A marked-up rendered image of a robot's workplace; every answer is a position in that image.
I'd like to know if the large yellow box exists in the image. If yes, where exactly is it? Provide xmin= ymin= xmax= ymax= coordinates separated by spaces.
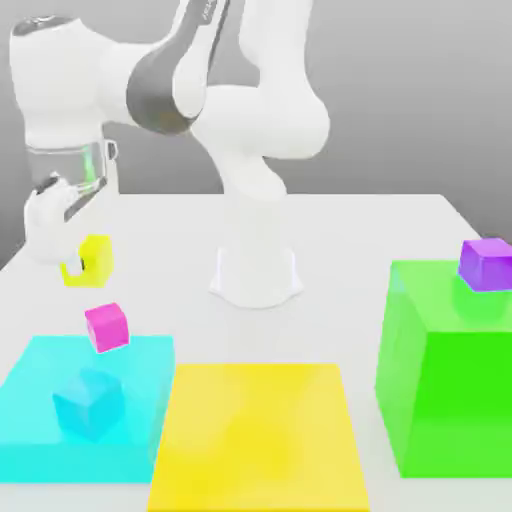
xmin=147 ymin=362 xmax=372 ymax=512

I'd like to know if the small magenta cube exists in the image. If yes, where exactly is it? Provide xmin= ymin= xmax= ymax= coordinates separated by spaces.
xmin=84 ymin=302 xmax=132 ymax=355

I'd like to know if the large cyan box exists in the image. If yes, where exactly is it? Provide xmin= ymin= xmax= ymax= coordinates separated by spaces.
xmin=0 ymin=334 xmax=176 ymax=485

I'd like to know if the small yellow cube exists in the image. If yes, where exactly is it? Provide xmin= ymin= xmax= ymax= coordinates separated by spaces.
xmin=59 ymin=234 xmax=116 ymax=289

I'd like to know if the small purple cube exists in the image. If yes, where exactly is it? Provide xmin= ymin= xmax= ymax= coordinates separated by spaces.
xmin=457 ymin=238 xmax=512 ymax=293

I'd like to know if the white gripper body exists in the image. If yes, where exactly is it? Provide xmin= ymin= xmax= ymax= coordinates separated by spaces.
xmin=22 ymin=175 xmax=109 ymax=267

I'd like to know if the large green box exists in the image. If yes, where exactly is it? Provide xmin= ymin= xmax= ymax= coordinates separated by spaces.
xmin=374 ymin=259 xmax=512 ymax=480

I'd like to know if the small cyan cube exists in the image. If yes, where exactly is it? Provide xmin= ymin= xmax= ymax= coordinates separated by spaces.
xmin=52 ymin=367 xmax=126 ymax=444

